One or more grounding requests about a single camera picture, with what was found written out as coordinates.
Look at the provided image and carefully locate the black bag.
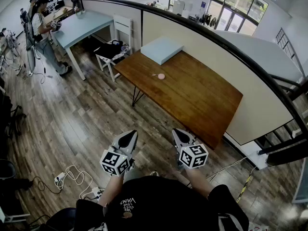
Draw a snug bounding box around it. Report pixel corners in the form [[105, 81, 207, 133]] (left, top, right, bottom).
[[95, 40, 125, 60]]

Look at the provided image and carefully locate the white floor box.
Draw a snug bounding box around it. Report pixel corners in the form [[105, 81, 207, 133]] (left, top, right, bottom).
[[249, 150, 270, 171]]

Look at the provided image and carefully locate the dark round stool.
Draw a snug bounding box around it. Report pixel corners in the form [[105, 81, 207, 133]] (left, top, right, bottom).
[[45, 207, 78, 231]]

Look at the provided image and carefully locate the black office chair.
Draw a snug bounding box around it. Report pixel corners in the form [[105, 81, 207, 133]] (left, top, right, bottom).
[[0, 159, 33, 195]]

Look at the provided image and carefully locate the person's left forearm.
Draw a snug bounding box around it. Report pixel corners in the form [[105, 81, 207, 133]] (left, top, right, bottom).
[[97, 171, 126, 208]]

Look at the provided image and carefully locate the person in black shirt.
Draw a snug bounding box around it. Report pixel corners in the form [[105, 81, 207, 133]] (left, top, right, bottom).
[[76, 176, 250, 231]]

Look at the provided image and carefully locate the glass entrance door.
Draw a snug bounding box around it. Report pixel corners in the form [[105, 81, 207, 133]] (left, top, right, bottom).
[[216, 5, 246, 33]]

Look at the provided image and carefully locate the black stair railing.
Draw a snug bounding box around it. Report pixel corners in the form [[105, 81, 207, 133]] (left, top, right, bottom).
[[275, 27, 308, 78]]

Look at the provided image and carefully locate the white wooden chair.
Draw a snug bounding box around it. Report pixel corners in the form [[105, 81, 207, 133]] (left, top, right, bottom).
[[95, 13, 134, 82]]

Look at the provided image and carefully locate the beige partition panel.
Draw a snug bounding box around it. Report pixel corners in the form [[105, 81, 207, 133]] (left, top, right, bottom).
[[141, 10, 295, 146]]

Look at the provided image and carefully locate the black curved handrail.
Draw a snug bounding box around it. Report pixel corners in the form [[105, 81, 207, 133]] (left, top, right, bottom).
[[64, 0, 308, 141]]

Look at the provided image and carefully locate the black metal table leg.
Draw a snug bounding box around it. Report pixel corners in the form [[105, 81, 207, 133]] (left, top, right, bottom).
[[131, 85, 145, 107]]

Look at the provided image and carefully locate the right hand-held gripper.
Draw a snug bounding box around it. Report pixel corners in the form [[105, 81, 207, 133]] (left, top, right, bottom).
[[171, 128, 209, 170]]

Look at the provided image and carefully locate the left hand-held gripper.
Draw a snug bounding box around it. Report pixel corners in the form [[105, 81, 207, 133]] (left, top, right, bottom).
[[100, 129, 139, 177]]

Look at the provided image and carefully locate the light blue table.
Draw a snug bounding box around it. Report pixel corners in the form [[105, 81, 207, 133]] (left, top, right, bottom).
[[51, 10, 114, 81]]

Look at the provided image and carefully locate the yellow black striped cable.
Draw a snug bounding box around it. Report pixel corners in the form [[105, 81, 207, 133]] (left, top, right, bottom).
[[236, 174, 252, 203]]

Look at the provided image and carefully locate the white cable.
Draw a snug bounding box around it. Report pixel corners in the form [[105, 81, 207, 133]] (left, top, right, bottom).
[[64, 164, 94, 200]]

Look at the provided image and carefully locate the person's right forearm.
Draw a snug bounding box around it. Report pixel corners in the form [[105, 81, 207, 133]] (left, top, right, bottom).
[[184, 166, 214, 199]]

